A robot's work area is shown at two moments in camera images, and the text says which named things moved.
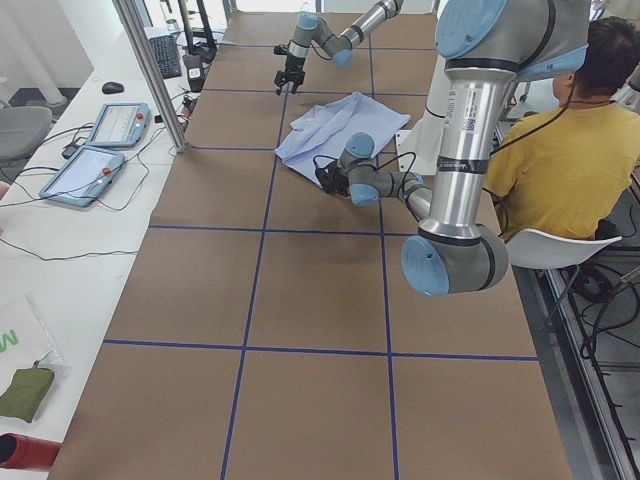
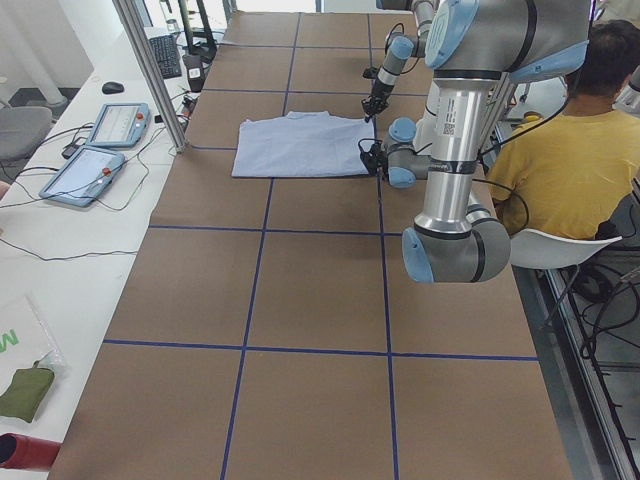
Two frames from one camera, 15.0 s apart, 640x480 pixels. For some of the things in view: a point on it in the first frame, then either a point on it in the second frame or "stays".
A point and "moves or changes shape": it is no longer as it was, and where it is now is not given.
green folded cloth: (27, 387) stays
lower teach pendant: (84, 176) stays
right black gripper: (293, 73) to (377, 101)
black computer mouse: (112, 87) stays
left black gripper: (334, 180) to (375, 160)
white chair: (535, 249) stays
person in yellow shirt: (568, 167) stays
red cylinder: (25, 452) stays
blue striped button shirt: (320, 134) moves or changes shape
